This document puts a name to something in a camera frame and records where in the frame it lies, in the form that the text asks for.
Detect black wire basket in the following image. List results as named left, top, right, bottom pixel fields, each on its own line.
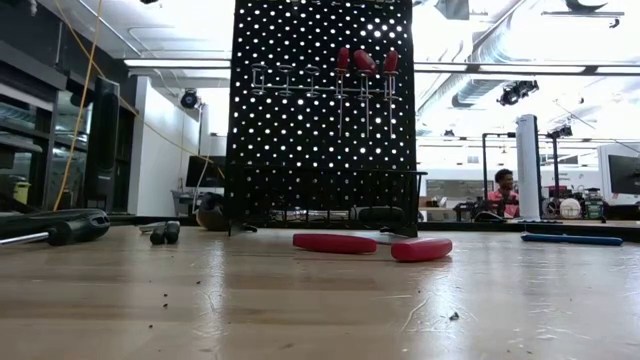
left=224, top=164, right=429, bottom=229

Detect large black-handled screwdriver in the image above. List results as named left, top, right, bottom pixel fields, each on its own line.
left=0, top=213, right=112, bottom=247

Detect grey rolled cloth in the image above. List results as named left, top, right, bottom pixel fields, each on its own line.
left=195, top=192, right=229, bottom=233

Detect silver ventilation duct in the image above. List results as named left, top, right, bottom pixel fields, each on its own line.
left=417, top=14, right=551, bottom=109

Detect tall black speaker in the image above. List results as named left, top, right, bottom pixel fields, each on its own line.
left=84, top=75, right=122, bottom=212

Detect black camera stand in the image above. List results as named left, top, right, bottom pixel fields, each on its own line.
left=547, top=123, right=574, bottom=201

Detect chrome pliers with black handles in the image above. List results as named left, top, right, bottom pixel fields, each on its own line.
left=138, top=220, right=182, bottom=246

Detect yellow cable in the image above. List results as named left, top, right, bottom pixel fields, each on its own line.
left=52, top=0, right=226, bottom=211

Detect black metal pegboard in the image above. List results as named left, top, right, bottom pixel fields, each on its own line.
left=225, top=0, right=419, bottom=239

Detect yellow-green bin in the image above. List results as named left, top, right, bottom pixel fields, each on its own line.
left=12, top=180, right=31, bottom=205

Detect white ceiling light strip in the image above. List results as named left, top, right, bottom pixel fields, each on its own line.
left=414, top=63, right=640, bottom=76
left=123, top=58, right=234, bottom=69

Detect blue T-handle hex key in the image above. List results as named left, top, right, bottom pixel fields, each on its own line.
left=519, top=232, right=624, bottom=247

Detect person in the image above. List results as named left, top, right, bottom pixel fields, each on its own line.
left=487, top=168, right=521, bottom=220

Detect black ceiling spotlight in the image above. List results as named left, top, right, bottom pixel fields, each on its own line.
left=179, top=88, right=201, bottom=110
left=497, top=79, right=540, bottom=107

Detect red T-handle hex key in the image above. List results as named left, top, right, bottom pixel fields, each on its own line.
left=382, top=49, right=401, bottom=139
left=292, top=233, right=379, bottom=255
left=335, top=47, right=351, bottom=139
left=353, top=48, right=379, bottom=139
left=377, top=237, right=454, bottom=263

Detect small black-handled screwdriver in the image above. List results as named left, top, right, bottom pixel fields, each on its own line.
left=0, top=208, right=104, bottom=227

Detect black monitor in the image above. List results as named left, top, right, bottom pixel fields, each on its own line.
left=607, top=153, right=640, bottom=196
left=185, top=154, right=229, bottom=190

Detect dark glass shelving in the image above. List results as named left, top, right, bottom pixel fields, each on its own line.
left=0, top=39, right=66, bottom=216

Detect black pipe stand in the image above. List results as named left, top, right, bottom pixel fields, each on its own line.
left=481, top=130, right=517, bottom=201

